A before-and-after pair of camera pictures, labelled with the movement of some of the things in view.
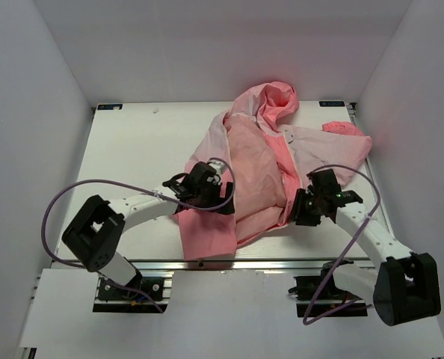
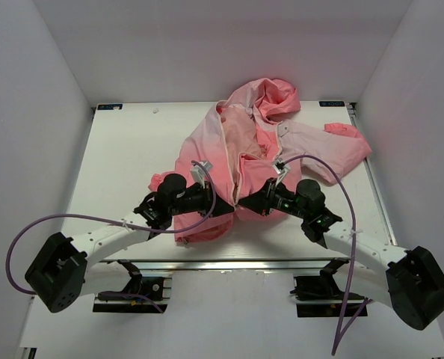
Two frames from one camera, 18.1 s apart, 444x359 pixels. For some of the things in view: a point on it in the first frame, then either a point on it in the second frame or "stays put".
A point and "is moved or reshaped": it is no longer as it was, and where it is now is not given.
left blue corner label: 109,106 stays put
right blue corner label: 331,103 stays put
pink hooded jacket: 271,161 is moved or reshaped
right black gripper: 299,215 -> 261,201
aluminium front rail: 250,264 stays put
